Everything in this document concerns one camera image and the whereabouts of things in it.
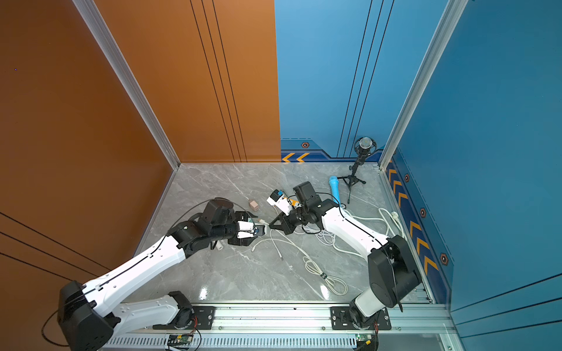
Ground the aluminium front rail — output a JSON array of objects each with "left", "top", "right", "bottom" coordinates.
[{"left": 89, "top": 302, "right": 458, "bottom": 335}]

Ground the white usb cable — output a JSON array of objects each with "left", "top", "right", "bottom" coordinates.
[{"left": 252, "top": 216, "right": 339, "bottom": 264}]

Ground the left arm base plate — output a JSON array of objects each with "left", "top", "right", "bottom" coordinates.
[{"left": 152, "top": 306, "right": 216, "bottom": 331}]

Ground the right green circuit board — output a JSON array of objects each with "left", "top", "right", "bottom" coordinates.
[{"left": 355, "top": 333, "right": 378, "bottom": 346}]

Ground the orange power strip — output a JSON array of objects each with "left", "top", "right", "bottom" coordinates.
[{"left": 287, "top": 197, "right": 301, "bottom": 208}]

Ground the blue microphone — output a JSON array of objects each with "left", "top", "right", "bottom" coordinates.
[{"left": 329, "top": 176, "right": 341, "bottom": 206}]

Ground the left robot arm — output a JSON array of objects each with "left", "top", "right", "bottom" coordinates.
[{"left": 56, "top": 197, "right": 266, "bottom": 350}]

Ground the left green circuit board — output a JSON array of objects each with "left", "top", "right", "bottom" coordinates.
[{"left": 166, "top": 333, "right": 194, "bottom": 349}]

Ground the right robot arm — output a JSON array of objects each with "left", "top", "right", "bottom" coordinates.
[{"left": 267, "top": 181, "right": 422, "bottom": 329}]

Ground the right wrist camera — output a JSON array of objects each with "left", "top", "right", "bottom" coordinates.
[{"left": 267, "top": 190, "right": 293, "bottom": 215}]

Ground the pink charger cube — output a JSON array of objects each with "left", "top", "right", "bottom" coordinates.
[{"left": 249, "top": 200, "right": 259, "bottom": 211}]

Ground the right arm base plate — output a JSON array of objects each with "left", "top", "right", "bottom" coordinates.
[{"left": 330, "top": 306, "right": 392, "bottom": 331}]

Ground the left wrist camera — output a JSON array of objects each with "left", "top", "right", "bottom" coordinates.
[{"left": 237, "top": 221, "right": 256, "bottom": 239}]

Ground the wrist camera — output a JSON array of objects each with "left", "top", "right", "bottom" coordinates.
[
  {"left": 237, "top": 221, "right": 256, "bottom": 239},
  {"left": 267, "top": 190, "right": 293, "bottom": 215}
]

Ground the beige cable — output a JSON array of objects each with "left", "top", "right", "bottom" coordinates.
[{"left": 302, "top": 256, "right": 348, "bottom": 297}]

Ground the green circuit board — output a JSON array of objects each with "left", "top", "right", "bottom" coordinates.
[
  {"left": 166, "top": 333, "right": 194, "bottom": 349},
  {"left": 355, "top": 333, "right": 378, "bottom": 346}
]

